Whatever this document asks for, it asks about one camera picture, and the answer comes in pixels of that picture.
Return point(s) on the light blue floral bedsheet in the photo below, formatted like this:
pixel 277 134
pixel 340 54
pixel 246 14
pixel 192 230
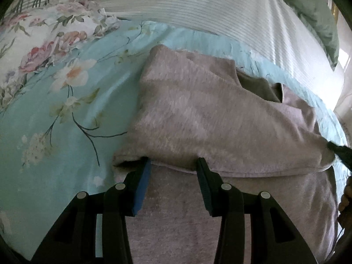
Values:
pixel 55 132

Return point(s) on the white striped sheet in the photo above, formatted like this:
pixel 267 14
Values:
pixel 220 8

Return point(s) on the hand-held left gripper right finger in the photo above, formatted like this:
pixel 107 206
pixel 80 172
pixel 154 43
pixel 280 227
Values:
pixel 205 188

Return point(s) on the pinkish grey small garment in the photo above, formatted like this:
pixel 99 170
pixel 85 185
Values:
pixel 209 115

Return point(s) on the person's right hand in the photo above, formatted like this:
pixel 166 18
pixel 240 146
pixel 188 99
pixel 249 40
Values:
pixel 346 198

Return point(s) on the white floral pillow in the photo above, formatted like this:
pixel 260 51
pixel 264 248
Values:
pixel 35 46

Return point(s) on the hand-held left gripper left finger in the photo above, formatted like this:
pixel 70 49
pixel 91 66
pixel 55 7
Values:
pixel 143 188

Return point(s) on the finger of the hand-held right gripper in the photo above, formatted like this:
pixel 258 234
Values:
pixel 343 152

